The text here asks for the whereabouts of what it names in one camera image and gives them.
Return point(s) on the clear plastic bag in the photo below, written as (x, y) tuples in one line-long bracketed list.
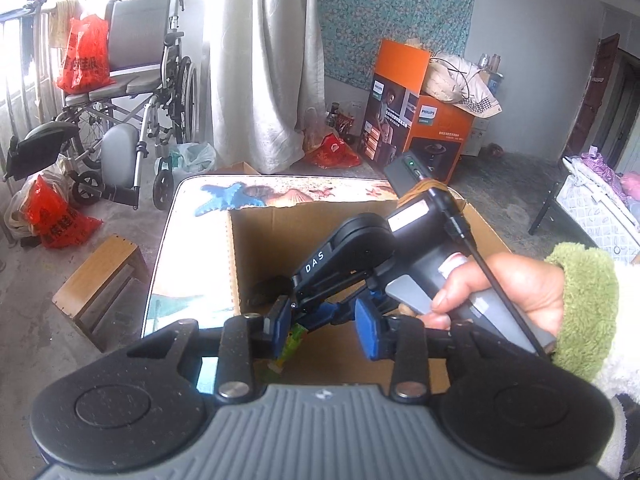
[(315, 132)]

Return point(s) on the black frame chair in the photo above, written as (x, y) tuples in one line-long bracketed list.
[(547, 200)]

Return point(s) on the person's right hand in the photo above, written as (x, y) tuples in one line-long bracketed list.
[(525, 285)]

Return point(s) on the teal floral wall cloth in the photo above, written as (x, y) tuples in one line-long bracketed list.
[(400, 10)]

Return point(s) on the pale curtain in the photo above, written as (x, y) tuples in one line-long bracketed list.
[(265, 60)]

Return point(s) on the small brown cardboard box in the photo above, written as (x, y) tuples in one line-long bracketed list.
[(240, 167)]

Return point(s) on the red printed carton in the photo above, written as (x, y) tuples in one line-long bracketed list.
[(346, 124)]

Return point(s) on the white green plastic bag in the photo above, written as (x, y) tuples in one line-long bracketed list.
[(192, 157)]

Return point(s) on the small brown shoe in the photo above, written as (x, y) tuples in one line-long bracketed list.
[(496, 150)]

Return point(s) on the green yellow tube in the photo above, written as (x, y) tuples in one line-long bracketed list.
[(292, 342)]

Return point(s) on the yellow towel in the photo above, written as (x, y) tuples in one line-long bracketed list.
[(65, 22)]

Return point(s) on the grey wheelchair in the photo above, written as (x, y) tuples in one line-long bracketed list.
[(140, 45)]

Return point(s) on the red plastic bag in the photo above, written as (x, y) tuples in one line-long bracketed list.
[(85, 55), (55, 215)]

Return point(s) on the starfish print table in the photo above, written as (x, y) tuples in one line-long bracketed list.
[(200, 240)]

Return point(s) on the red bag with round logo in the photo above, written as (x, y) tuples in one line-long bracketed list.
[(332, 152)]

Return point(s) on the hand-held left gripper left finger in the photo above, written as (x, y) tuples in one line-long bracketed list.
[(282, 320)]

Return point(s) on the wooden stool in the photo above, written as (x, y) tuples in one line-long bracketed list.
[(100, 280)]

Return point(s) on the white quilted cover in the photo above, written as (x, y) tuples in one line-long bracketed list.
[(605, 220)]

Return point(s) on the white water dispenser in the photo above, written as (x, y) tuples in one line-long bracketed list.
[(481, 132)]

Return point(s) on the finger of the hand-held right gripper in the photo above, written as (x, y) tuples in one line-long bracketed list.
[(295, 296), (325, 315)]

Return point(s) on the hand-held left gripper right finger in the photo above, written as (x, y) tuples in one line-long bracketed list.
[(367, 332)]

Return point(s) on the purple pink clothes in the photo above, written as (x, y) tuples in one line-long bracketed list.
[(605, 172)]

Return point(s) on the metal window railing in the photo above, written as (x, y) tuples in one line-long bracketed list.
[(25, 60)]

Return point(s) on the dark glass bottle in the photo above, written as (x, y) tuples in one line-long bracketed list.
[(334, 112)]

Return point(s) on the brown door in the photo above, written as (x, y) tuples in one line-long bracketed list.
[(592, 100)]

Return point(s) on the orange appliance box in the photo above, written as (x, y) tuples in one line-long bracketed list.
[(435, 135)]

